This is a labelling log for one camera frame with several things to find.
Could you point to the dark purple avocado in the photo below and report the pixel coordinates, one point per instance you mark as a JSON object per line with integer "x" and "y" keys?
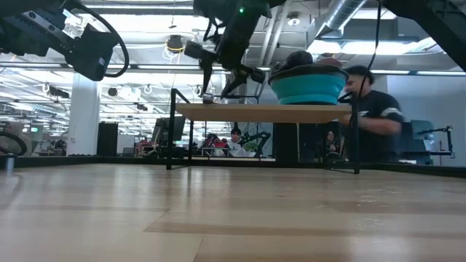
{"x": 299, "y": 60}

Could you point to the background black robot arm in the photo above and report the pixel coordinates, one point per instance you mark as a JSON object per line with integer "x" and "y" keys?
{"x": 260, "y": 137}

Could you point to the white pillar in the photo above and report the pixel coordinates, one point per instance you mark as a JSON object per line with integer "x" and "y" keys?
{"x": 83, "y": 116}

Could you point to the black monitor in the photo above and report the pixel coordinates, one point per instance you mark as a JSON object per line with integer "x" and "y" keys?
{"x": 180, "y": 127}

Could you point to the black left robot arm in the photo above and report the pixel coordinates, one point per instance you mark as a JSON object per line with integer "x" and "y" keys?
{"x": 22, "y": 5}

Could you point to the silver ventilation duct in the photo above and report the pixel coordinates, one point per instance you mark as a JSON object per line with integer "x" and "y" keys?
{"x": 342, "y": 14}

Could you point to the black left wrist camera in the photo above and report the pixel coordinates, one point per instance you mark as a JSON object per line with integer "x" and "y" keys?
{"x": 92, "y": 54}

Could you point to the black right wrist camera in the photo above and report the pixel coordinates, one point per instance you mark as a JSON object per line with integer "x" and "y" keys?
{"x": 198, "y": 52}

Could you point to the person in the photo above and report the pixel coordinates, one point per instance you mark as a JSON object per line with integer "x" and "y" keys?
{"x": 236, "y": 145}
{"x": 378, "y": 109}
{"x": 331, "y": 140}

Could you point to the black cabinet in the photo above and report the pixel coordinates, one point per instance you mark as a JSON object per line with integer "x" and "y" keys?
{"x": 107, "y": 140}

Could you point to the red yellow apple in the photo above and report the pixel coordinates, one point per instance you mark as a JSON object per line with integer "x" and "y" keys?
{"x": 329, "y": 62}

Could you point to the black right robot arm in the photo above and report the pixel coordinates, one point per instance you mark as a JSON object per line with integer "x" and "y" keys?
{"x": 437, "y": 25}

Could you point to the silver metal cylinder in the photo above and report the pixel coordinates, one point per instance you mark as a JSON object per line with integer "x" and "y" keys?
{"x": 9, "y": 163}

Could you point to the teal bowl grey rim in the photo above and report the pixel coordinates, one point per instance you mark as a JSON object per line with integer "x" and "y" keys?
{"x": 309, "y": 87}

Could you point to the black aluminium rig frame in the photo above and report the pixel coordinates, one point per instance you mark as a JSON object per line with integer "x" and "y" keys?
{"x": 109, "y": 160}

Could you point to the wooden shelf black metal frame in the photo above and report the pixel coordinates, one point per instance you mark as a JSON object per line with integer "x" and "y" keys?
{"x": 262, "y": 113}

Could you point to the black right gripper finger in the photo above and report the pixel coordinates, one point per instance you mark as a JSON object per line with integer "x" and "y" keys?
{"x": 207, "y": 80}
{"x": 236, "y": 80}

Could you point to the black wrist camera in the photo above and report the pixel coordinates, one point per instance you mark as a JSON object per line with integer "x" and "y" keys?
{"x": 92, "y": 54}
{"x": 198, "y": 52}

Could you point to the black boom stand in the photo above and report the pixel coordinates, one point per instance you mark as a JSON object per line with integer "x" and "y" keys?
{"x": 449, "y": 142}

